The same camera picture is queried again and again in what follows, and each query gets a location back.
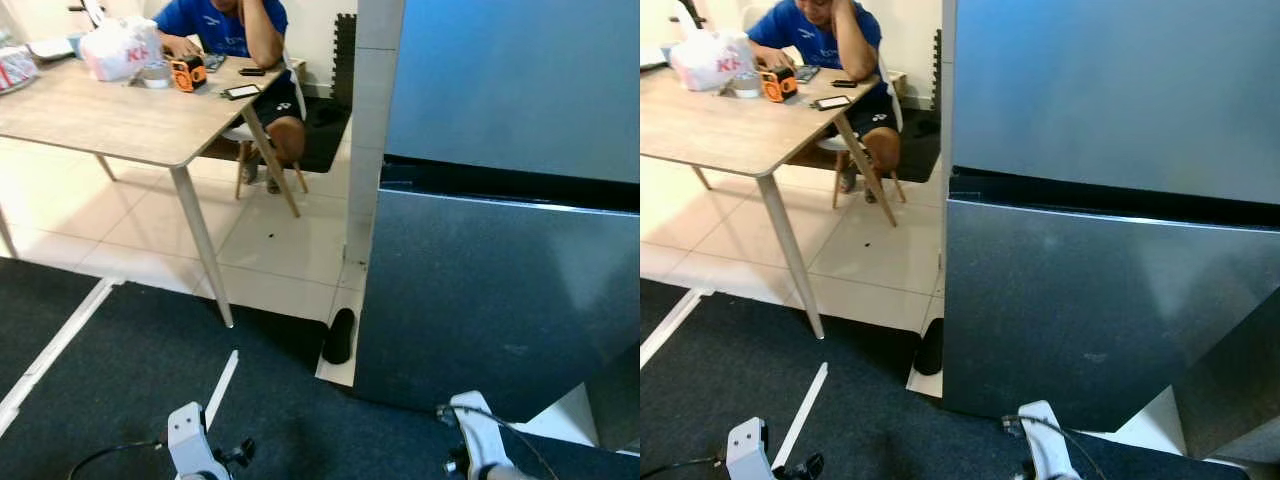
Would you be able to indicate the dark grey fridge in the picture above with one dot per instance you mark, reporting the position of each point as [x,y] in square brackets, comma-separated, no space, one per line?
[1080,300]
[500,300]

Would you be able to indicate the short white floor strip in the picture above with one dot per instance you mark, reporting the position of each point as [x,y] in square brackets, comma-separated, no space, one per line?
[222,390]
[800,415]

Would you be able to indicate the black oval floor object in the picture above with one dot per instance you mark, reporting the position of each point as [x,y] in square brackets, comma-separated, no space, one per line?
[929,348]
[339,338]

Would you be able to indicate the long white floor strip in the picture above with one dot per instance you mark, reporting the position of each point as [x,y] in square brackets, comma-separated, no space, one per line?
[60,350]
[675,325]

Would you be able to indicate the white chair with wooden legs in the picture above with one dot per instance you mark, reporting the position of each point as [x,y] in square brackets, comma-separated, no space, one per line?
[240,133]
[832,143]

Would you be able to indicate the light wooden dining table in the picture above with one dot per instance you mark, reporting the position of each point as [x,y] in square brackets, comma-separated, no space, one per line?
[120,115]
[740,125]

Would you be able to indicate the smartphone with lit white screen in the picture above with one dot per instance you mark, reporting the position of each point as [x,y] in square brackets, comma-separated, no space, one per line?
[832,102]
[242,91]

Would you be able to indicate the small orange black device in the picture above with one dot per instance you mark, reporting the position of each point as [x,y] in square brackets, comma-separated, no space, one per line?
[778,85]
[188,75]

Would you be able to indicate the small black phone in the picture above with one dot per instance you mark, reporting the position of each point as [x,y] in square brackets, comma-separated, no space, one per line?
[844,83]
[252,72]

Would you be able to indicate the clear plastic cup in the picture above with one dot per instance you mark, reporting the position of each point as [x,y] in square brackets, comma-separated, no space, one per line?
[746,86]
[156,76]

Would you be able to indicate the blue-cased smartphone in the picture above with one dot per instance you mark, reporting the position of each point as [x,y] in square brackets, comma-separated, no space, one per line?
[807,74]
[214,62]

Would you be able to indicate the white plastic KFC bag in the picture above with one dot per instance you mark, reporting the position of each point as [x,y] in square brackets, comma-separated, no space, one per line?
[120,50]
[710,62]

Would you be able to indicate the person in blue shirt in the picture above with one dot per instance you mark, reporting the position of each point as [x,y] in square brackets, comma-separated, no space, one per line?
[810,35]
[215,25]

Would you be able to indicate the white paper wrapper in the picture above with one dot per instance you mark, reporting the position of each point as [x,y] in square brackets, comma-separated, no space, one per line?
[652,58]
[50,49]

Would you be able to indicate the red white striped food box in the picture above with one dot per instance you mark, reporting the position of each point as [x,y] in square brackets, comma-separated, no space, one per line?
[15,70]

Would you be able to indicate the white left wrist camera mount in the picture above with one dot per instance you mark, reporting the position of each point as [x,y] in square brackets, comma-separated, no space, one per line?
[188,440]
[748,450]

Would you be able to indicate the black foam wall panel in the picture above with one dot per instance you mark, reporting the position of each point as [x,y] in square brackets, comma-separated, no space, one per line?
[937,70]
[344,55]

